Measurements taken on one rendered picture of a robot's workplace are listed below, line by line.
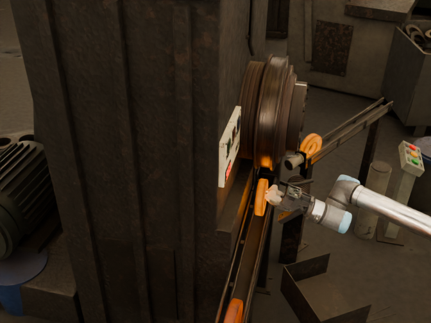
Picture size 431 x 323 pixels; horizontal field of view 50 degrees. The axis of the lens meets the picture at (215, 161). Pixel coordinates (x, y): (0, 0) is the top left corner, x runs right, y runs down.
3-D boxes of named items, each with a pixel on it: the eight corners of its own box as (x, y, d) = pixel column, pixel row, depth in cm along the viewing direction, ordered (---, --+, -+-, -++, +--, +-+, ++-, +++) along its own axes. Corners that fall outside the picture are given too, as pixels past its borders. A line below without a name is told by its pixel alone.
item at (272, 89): (252, 191, 185) (260, 83, 158) (270, 132, 222) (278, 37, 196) (268, 193, 184) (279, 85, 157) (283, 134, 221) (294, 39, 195)
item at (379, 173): (353, 238, 289) (370, 170, 260) (353, 225, 299) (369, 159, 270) (373, 241, 287) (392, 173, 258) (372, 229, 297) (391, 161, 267)
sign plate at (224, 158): (218, 186, 157) (219, 142, 147) (233, 147, 178) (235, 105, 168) (224, 188, 157) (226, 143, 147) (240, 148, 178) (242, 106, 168)
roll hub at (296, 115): (283, 162, 185) (290, 99, 169) (290, 128, 207) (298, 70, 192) (297, 165, 184) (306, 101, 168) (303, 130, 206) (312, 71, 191)
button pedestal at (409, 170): (376, 244, 285) (401, 161, 250) (375, 219, 304) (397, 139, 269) (404, 248, 282) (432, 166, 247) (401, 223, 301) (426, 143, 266)
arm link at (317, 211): (316, 213, 194) (314, 228, 186) (305, 209, 194) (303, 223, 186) (325, 198, 189) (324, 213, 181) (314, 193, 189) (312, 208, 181)
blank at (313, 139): (303, 163, 251) (308, 166, 249) (294, 150, 239) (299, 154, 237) (321, 141, 253) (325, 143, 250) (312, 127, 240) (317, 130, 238)
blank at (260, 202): (254, 197, 180) (263, 198, 180) (261, 170, 191) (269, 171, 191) (253, 223, 191) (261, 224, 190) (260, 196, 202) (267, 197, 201)
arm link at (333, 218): (341, 233, 192) (347, 236, 182) (313, 222, 193) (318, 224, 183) (349, 212, 193) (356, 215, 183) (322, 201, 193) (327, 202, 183)
